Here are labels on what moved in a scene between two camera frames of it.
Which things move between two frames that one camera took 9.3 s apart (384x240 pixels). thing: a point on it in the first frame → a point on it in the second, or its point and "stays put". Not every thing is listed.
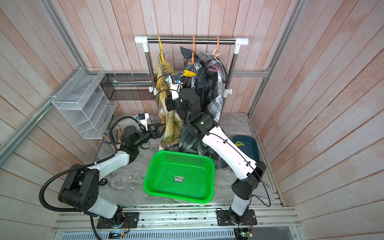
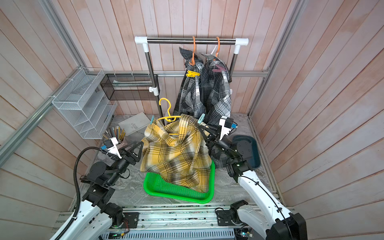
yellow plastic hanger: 163,61 → 170,118
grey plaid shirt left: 196,86 stays put
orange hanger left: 193,46 stays put
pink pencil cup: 117,135 stays put
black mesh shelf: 128,86 stays put
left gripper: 158,134 → 133,157
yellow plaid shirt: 172,136 → 179,150
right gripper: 171,103 → 209,134
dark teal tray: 250,145 stays put
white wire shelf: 85,104 stays put
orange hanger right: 217,47 stays put
